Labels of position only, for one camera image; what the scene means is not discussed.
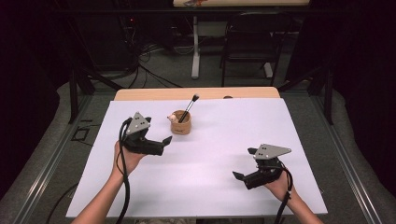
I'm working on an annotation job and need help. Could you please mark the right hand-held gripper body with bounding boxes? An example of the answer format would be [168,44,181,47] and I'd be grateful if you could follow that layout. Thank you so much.
[244,143,292,190]

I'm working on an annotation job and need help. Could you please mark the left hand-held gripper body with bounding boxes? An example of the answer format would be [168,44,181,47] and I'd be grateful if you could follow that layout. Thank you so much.
[121,111,165,157]

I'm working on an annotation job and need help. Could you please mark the wooden cup with small figure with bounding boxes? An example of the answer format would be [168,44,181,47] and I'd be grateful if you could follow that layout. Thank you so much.
[166,109,192,135]

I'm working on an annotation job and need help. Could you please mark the black makeup brush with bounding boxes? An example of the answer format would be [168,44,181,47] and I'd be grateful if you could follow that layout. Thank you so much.
[177,93,201,124]

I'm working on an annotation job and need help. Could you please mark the person's right hand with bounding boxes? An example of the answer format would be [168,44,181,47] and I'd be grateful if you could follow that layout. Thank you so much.
[264,169,295,203]

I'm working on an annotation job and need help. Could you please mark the person's left hand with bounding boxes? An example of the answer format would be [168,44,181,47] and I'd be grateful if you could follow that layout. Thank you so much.
[111,139,148,179]

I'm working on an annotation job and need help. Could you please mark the light wooden table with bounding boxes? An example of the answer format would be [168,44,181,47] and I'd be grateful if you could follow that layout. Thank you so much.
[113,86,281,102]

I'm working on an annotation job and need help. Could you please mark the white table cover sheet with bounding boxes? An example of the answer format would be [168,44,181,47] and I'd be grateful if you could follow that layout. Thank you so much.
[65,98,329,218]

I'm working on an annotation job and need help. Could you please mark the black metal stand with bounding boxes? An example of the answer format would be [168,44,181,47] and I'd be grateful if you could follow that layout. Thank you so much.
[54,0,124,125]
[278,59,334,126]

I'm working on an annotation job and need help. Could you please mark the white desk leg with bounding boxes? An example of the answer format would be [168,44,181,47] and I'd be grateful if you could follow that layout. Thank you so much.
[263,62,275,78]
[191,16,201,80]

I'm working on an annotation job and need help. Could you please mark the black folding chair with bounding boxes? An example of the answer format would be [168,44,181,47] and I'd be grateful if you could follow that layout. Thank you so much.
[219,12,295,88]

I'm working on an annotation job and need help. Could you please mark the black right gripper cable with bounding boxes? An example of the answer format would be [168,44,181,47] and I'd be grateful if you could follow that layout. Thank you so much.
[273,161,294,224]

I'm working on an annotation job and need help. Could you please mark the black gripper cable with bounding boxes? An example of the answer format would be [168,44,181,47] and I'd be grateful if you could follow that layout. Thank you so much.
[273,161,294,224]
[45,117,134,224]

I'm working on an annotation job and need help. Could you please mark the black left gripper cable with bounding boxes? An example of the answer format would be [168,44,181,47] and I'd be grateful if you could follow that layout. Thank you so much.
[45,117,134,224]

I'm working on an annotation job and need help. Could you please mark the bundle of black floor cables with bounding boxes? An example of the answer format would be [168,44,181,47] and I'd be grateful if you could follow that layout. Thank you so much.
[118,17,183,90]

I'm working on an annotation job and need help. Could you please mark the metal floor rail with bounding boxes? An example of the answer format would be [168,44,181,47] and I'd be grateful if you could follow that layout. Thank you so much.
[311,94,382,224]
[10,94,94,224]

